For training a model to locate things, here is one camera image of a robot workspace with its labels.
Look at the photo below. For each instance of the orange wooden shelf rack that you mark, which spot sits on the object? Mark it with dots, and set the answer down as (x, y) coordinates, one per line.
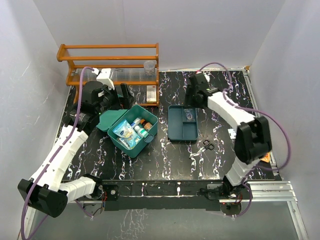
(126, 61)

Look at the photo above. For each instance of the cotton swab bag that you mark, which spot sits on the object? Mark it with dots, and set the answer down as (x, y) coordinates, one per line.
(126, 135)

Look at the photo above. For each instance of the orange blister pack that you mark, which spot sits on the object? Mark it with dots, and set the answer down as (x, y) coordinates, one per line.
(266, 158)

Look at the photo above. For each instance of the teal medicine kit box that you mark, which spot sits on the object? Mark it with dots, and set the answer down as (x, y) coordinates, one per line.
(111, 118)

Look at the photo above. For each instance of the white green pill bottle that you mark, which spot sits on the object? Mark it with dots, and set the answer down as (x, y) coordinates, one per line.
(140, 131)

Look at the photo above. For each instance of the white paper card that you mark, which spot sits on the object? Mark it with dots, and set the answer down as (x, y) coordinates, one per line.
(232, 133)

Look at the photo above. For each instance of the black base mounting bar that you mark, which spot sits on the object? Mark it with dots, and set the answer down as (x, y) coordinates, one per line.
(116, 195)

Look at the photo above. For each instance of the brown syrup bottle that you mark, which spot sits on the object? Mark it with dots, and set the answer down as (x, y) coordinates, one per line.
(146, 125)

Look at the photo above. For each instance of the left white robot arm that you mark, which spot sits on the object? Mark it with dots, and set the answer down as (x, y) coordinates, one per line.
(44, 191)

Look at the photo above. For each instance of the white upright medicine box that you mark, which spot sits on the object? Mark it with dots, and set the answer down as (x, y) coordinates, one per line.
(151, 94)

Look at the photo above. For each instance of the teal divided tray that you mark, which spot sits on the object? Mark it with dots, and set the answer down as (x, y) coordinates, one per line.
(178, 130)

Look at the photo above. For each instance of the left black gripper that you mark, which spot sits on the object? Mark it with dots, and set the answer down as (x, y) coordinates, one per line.
(127, 98)

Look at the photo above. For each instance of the black handled scissors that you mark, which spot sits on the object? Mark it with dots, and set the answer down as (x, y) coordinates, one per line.
(207, 145)

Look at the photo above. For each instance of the small clear vial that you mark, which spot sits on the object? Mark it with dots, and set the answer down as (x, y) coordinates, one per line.
(190, 115)

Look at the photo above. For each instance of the blue white spray can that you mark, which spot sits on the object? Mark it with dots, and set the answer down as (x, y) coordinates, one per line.
(136, 122)

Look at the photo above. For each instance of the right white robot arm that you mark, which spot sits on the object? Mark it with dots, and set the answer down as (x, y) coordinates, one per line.
(252, 140)

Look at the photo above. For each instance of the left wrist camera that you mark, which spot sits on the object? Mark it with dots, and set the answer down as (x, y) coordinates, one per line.
(105, 76)

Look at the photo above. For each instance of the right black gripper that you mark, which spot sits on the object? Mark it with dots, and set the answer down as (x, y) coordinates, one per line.
(189, 101)

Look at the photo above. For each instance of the clear plastic measuring cup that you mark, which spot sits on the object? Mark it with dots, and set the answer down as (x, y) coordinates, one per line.
(149, 67)

